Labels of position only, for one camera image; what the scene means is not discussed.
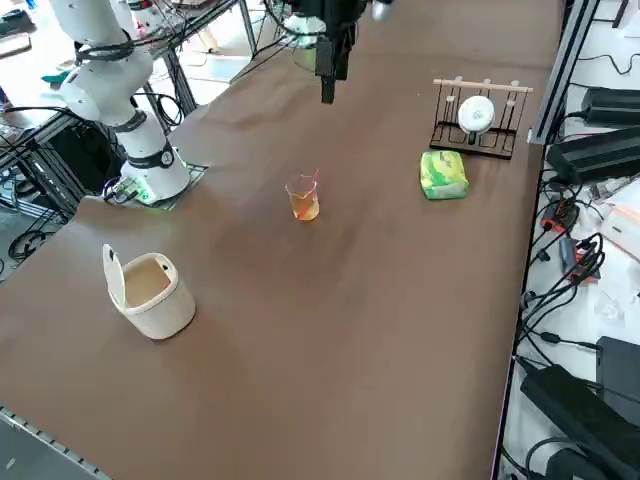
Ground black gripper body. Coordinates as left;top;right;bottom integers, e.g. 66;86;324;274
294;0;366;34

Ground long black box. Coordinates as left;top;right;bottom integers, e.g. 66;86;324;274
545;127;640;184

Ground black square box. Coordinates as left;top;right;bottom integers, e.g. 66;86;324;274
597;335;640;426

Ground green tissue pack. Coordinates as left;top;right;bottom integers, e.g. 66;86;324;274
418;151;470;202

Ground aluminium camera post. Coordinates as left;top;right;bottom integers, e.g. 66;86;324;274
529;0;601;146

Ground clear measuring cup amber solution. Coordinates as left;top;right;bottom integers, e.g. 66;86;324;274
284;172;321;222

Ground cream bin with flip lid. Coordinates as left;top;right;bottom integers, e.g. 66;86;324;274
102;243;197;341

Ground red stirring rod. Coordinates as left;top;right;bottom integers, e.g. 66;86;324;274
295;169;320;219

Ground large black power brick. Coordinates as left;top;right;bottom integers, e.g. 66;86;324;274
519;364;640;480

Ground black power adapter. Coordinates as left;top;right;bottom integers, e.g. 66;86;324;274
582;87;640;126

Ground orange black plug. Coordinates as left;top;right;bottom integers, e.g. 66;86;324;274
542;199;581;234

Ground black wire cup rack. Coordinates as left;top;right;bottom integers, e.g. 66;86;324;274
428;75;534;162

